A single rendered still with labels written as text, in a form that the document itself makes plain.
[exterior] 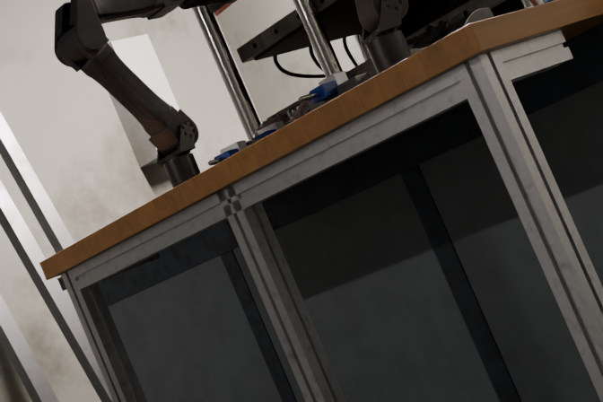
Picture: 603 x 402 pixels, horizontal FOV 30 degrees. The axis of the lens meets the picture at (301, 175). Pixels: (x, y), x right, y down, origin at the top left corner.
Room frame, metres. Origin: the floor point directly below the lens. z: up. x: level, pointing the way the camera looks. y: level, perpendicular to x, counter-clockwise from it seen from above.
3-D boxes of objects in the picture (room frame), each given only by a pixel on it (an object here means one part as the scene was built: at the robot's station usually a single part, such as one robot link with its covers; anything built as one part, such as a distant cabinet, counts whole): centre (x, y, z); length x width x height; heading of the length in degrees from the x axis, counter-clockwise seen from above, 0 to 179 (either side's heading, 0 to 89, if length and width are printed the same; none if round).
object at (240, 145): (2.44, 0.14, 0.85); 0.13 x 0.05 x 0.05; 150
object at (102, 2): (2.23, 0.21, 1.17); 0.30 x 0.09 x 0.12; 135
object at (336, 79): (2.31, -0.11, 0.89); 0.13 x 0.05 x 0.05; 133
